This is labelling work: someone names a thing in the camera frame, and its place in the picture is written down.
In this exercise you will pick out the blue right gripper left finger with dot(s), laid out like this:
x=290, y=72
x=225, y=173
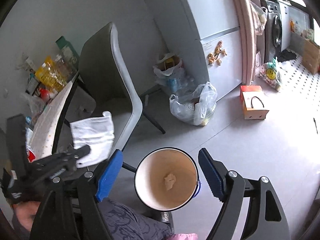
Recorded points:
x=108, y=174

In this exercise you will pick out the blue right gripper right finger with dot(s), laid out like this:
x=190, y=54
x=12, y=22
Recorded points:
x=214, y=172

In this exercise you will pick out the white tissue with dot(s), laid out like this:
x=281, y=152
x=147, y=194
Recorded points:
x=98, y=134

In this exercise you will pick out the white round trash bin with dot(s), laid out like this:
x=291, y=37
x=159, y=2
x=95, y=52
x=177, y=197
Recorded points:
x=167, y=179

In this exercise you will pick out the clear plastic trash bag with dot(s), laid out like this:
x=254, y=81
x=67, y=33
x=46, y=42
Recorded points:
x=196, y=108

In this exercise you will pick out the person's left hand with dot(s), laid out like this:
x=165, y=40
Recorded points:
x=25, y=212

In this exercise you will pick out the person's patterned dark knee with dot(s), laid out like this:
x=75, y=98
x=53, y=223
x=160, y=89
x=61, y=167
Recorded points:
x=125, y=223

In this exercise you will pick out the dotted white tablecloth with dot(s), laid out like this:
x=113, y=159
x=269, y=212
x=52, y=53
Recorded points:
x=41, y=142

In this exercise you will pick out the orange paper gift box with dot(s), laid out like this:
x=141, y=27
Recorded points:
x=254, y=102

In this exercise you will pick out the red peach-shaped jar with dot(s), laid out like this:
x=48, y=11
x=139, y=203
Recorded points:
x=46, y=95

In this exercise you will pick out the grey upholstered chair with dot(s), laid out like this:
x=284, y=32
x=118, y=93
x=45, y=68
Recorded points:
x=103, y=75

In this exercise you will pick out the yellow snack bag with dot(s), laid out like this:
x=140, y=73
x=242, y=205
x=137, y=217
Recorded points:
x=48, y=75

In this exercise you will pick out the white bag of bottles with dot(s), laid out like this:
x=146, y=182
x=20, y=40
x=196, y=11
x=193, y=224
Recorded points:
x=171, y=75

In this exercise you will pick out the smiley face plastic bag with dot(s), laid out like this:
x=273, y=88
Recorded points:
x=270, y=73

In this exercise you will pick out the cooking oil bottle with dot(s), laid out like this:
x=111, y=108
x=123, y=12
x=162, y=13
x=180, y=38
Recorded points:
x=63, y=67

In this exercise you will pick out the green tall box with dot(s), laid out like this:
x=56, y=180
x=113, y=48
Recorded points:
x=68, y=51

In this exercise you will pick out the brown cardboard box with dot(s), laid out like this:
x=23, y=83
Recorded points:
x=310, y=58

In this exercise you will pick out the grey washing machine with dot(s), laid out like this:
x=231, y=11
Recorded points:
x=273, y=30

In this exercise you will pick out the white refrigerator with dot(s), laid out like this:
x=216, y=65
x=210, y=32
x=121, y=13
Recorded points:
x=205, y=34

